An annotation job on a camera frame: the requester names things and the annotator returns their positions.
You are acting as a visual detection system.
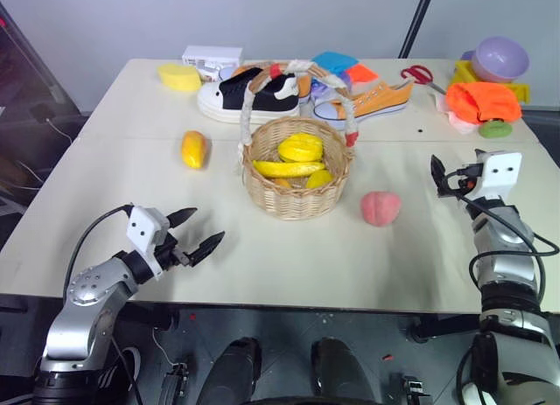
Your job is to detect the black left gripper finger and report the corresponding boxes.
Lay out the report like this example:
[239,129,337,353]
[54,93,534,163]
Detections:
[167,206,200,230]
[187,230,227,267]

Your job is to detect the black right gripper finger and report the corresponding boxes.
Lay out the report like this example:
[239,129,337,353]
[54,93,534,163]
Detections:
[430,154,448,188]
[434,178,456,200]

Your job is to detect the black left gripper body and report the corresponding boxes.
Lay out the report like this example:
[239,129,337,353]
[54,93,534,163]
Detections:
[150,229,194,271]

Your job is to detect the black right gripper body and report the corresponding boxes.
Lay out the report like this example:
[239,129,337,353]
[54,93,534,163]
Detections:
[440,163,481,201]

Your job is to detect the yellow star fruit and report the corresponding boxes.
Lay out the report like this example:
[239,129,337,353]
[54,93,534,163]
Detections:
[276,133,326,164]

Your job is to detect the pale pink paper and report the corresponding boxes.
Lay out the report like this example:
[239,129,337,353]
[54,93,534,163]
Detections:
[430,91,479,136]

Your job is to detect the green oval object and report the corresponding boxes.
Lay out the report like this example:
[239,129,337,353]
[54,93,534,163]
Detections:
[477,119,514,140]

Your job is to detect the pink peach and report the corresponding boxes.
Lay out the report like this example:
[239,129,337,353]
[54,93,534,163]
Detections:
[360,190,403,228]

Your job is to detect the large orange yellow mango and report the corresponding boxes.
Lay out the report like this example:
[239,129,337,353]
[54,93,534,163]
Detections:
[180,129,209,171]

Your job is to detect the orange cloth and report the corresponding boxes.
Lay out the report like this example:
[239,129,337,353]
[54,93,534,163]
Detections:
[444,81,523,126]

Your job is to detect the orange and white sneaker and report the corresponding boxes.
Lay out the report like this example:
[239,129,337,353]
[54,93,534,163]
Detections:
[311,80,415,126]

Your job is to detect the yellow plastic container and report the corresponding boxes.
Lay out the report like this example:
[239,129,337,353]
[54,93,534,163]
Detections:
[450,59,532,104]

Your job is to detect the yellow banana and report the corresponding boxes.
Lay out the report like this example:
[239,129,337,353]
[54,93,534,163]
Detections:
[251,159,327,179]

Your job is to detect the orange sponge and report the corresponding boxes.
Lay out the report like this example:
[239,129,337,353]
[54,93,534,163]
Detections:
[345,63,380,85]

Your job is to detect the dark rounded shape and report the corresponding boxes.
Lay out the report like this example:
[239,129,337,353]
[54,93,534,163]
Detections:
[208,336,264,401]

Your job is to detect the large purple bowl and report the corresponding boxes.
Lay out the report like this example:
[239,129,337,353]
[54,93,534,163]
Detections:
[471,35,531,85]

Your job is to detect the black and white sneaker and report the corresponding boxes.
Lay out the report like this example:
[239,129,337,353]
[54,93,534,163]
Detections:
[196,65,314,125]

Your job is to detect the yellow sponge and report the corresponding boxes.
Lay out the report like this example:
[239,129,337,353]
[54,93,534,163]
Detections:
[157,63,203,93]

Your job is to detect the light purple plastic item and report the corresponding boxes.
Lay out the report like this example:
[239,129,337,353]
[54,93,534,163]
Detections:
[309,70,352,105]

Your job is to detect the blue cloth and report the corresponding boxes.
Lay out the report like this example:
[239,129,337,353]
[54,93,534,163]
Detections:
[311,51,361,76]

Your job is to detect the black slanted pole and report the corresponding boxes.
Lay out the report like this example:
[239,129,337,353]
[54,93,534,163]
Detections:
[396,0,435,60]

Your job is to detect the white cardboard box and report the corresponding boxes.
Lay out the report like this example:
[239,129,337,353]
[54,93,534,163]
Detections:
[181,45,244,83]

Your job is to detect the dark side furniture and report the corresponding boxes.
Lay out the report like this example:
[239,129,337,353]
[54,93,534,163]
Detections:
[0,1,85,216]

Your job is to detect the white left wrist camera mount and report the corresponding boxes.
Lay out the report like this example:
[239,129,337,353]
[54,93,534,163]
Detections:
[126,206,171,280]

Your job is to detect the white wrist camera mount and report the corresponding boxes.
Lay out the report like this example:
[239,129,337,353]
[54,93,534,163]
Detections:
[126,206,171,280]
[474,149,524,201]

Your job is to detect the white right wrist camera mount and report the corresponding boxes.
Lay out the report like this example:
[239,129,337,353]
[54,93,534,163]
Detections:
[474,149,524,201]

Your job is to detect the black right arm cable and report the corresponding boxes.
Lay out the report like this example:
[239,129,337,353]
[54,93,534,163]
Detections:
[454,171,560,312]

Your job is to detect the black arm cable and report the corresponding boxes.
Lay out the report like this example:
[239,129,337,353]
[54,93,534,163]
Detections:
[62,204,135,302]
[454,171,560,312]

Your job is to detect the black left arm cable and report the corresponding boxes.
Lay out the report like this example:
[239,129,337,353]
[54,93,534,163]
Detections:
[62,204,135,302]

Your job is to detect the red handled scissors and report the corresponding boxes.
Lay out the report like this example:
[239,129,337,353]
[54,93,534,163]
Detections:
[400,64,448,96]

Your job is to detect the wicker basket with wrapped handle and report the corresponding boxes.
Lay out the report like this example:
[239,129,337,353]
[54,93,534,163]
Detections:
[237,59,361,222]

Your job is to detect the black adapter with white cable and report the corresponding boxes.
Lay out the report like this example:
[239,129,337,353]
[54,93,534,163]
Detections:
[28,101,74,144]

